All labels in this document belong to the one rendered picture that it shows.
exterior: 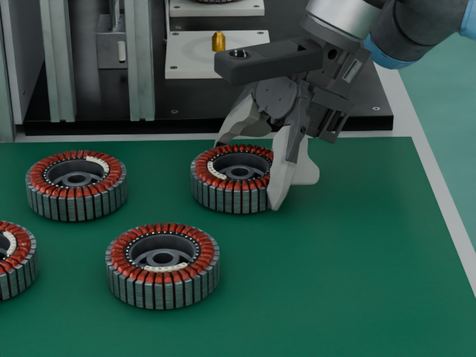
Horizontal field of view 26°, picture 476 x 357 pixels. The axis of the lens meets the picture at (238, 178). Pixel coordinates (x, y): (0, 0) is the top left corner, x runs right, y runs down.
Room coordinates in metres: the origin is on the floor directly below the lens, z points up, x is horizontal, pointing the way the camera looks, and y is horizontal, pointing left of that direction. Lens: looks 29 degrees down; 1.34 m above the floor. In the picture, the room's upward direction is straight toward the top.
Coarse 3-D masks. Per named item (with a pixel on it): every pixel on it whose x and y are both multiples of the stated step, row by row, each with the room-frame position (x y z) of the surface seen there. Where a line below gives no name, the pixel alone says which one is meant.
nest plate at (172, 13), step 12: (180, 0) 1.59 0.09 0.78; (192, 0) 1.59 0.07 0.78; (240, 0) 1.59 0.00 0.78; (252, 0) 1.59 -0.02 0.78; (180, 12) 1.54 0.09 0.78; (192, 12) 1.54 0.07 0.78; (204, 12) 1.54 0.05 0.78; (216, 12) 1.54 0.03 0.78; (228, 12) 1.54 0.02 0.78; (240, 12) 1.55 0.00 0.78; (252, 12) 1.55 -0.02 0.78
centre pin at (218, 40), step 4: (216, 32) 1.38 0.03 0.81; (220, 32) 1.38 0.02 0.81; (212, 36) 1.38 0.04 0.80; (216, 36) 1.37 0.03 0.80; (220, 36) 1.37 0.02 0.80; (224, 36) 1.37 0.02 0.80; (212, 40) 1.37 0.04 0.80; (216, 40) 1.37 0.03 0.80; (220, 40) 1.37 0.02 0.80; (224, 40) 1.37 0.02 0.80; (212, 44) 1.37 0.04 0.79; (216, 44) 1.37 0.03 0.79; (220, 44) 1.37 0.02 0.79; (224, 44) 1.37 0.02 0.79; (212, 48) 1.37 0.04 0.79; (216, 48) 1.37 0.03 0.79; (220, 48) 1.37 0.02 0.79; (224, 48) 1.37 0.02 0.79
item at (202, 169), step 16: (240, 144) 1.07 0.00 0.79; (208, 160) 1.04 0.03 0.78; (224, 160) 1.05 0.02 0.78; (240, 160) 1.06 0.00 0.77; (256, 160) 1.05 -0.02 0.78; (272, 160) 1.04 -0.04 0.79; (192, 176) 1.01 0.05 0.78; (208, 176) 1.00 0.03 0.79; (224, 176) 0.99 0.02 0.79; (240, 176) 1.01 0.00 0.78; (256, 176) 1.05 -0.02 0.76; (192, 192) 1.01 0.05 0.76; (208, 192) 0.98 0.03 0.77; (224, 192) 0.98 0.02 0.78; (240, 192) 0.98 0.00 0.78; (256, 192) 0.97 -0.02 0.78; (224, 208) 0.98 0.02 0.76; (240, 208) 0.98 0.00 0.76; (256, 208) 0.97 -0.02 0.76
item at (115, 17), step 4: (112, 0) 1.35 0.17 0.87; (116, 0) 1.37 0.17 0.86; (112, 4) 1.35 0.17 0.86; (116, 4) 1.37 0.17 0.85; (112, 8) 1.35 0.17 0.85; (116, 8) 1.35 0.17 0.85; (112, 12) 1.35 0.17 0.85; (116, 12) 1.35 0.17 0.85; (112, 16) 1.35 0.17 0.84; (116, 16) 1.35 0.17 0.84; (112, 20) 1.35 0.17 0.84; (116, 20) 1.35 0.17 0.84; (112, 24) 1.35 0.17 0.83; (116, 24) 1.35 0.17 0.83; (112, 28) 1.35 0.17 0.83; (116, 28) 1.35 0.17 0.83
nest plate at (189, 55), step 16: (176, 32) 1.45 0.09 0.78; (192, 32) 1.45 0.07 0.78; (208, 32) 1.45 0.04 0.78; (224, 32) 1.45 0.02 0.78; (240, 32) 1.45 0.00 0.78; (256, 32) 1.45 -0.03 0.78; (176, 48) 1.38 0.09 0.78; (192, 48) 1.38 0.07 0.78; (208, 48) 1.38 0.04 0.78; (176, 64) 1.32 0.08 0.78; (192, 64) 1.32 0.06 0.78; (208, 64) 1.32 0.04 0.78
